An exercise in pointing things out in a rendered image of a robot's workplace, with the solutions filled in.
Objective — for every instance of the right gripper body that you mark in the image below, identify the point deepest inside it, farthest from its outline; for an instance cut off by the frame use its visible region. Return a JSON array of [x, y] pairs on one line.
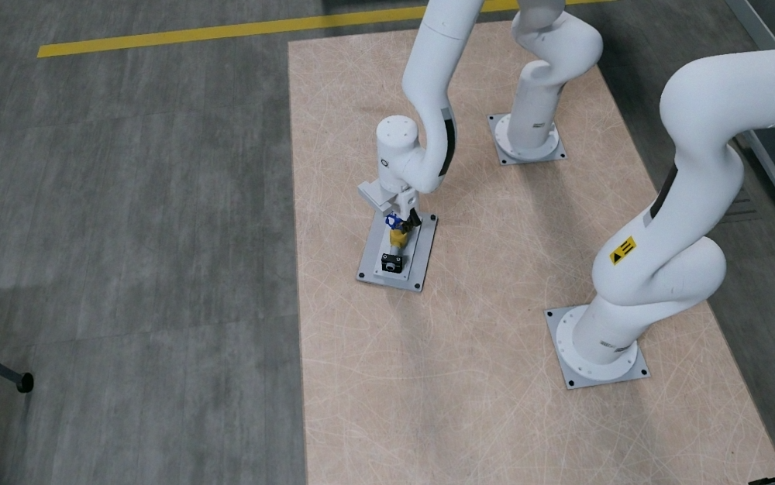
[[403, 202]]

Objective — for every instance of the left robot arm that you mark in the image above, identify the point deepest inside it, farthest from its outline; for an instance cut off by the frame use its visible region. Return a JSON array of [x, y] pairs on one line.
[[705, 104]]

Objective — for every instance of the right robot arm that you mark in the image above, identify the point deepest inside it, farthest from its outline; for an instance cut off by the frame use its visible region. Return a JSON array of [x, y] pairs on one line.
[[568, 48]]

